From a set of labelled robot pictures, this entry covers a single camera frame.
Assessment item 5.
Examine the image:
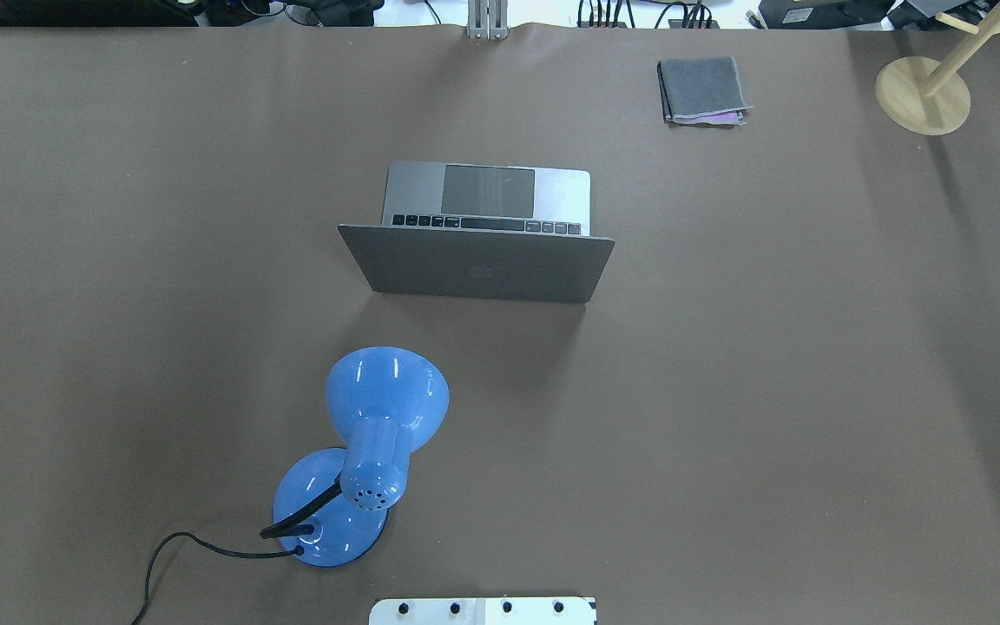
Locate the grey aluminium laptop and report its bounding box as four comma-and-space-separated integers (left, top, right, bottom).
338, 160, 615, 304

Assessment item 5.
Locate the blue desk lamp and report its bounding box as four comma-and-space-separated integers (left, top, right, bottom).
260, 345, 450, 567

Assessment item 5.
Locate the folded grey cloth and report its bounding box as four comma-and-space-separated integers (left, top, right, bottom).
656, 56, 750, 127

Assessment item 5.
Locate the wooden mug tree stand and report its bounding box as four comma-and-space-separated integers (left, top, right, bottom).
874, 3, 1000, 137

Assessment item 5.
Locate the aluminium frame post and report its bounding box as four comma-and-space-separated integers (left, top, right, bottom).
465, 0, 509, 41

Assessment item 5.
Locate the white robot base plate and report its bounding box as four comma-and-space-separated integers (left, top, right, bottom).
368, 596, 599, 624

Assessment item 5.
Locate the black lamp power cable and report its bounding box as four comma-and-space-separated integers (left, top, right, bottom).
130, 531, 305, 625

